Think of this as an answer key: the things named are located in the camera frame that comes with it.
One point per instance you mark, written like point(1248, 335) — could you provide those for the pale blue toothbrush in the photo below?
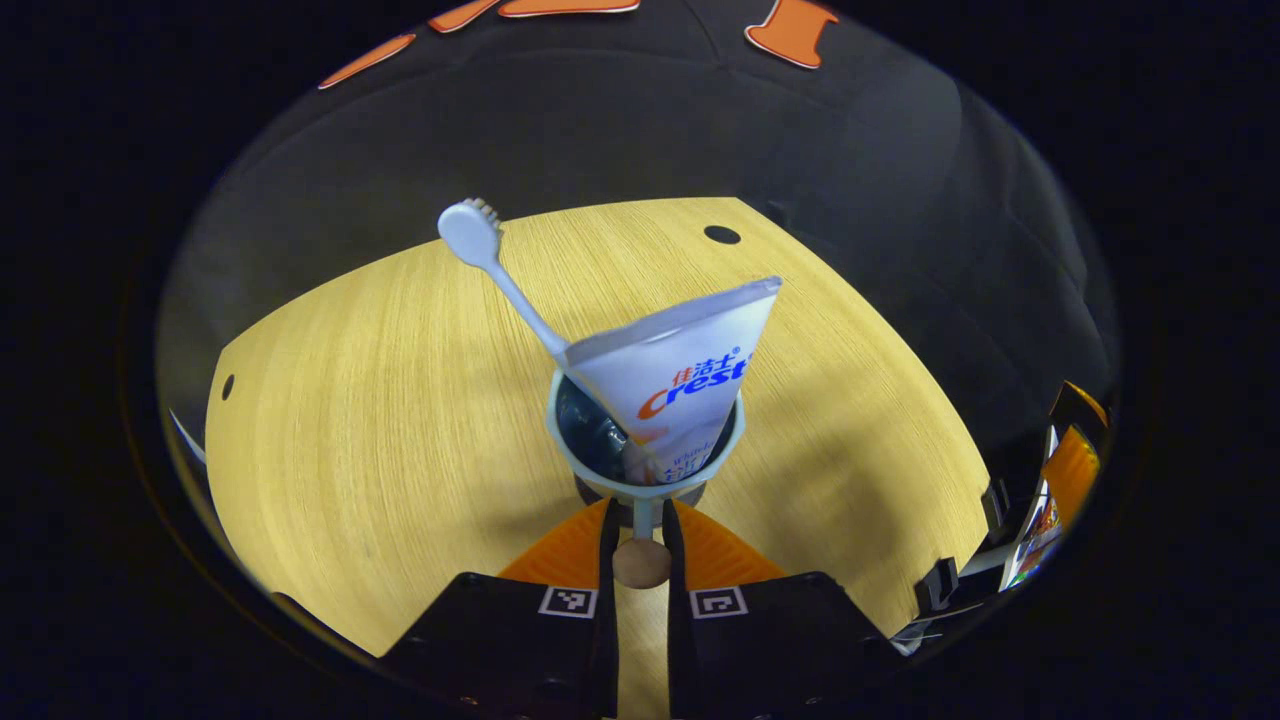
point(468, 232)

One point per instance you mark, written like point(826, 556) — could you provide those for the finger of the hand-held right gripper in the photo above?
point(1072, 470)

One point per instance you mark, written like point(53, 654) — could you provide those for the black backdrop cloth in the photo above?
point(600, 120)

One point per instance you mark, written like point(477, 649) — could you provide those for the white toothpaste tube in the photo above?
point(680, 350)

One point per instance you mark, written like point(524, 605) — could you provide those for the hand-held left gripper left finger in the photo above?
point(520, 650)

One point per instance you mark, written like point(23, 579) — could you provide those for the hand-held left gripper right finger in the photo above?
point(770, 650)

